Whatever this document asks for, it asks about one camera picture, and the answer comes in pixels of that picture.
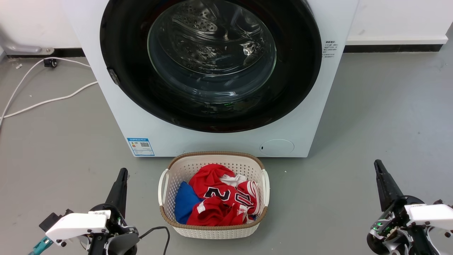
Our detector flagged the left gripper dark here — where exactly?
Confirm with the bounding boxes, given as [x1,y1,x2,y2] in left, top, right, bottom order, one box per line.
[87,168,140,255]

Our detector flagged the red basketball jersey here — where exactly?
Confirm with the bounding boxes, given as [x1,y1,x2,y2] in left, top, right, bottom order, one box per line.
[186,164,264,227]

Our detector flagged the white front-load washing machine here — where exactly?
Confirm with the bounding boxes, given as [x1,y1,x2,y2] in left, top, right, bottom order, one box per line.
[60,0,360,158]

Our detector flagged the white garment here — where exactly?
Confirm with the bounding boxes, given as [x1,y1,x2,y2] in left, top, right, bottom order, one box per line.
[220,173,248,187]

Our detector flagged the white perforated laundry basket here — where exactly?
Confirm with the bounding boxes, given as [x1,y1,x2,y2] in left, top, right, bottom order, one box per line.
[158,152,270,240]

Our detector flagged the blue garment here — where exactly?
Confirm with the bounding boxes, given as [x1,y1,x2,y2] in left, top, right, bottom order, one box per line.
[174,181,203,225]

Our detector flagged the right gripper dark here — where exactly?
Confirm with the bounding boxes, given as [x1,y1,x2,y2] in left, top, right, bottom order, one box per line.
[366,159,425,255]

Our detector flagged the blue energy label sticker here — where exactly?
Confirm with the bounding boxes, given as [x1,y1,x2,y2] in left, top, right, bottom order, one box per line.
[127,138,155,157]

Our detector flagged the white power cable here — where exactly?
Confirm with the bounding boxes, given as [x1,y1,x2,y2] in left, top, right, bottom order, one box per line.
[0,57,98,127]

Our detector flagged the black round glass washer door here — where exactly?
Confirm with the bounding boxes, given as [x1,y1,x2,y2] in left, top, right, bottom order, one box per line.
[100,0,322,134]

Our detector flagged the round white filter cover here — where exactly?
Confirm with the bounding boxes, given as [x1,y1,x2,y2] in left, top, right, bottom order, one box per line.
[259,139,295,157]

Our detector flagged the small black text sticker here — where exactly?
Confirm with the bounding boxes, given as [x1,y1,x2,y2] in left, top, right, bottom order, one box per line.
[322,40,339,59]

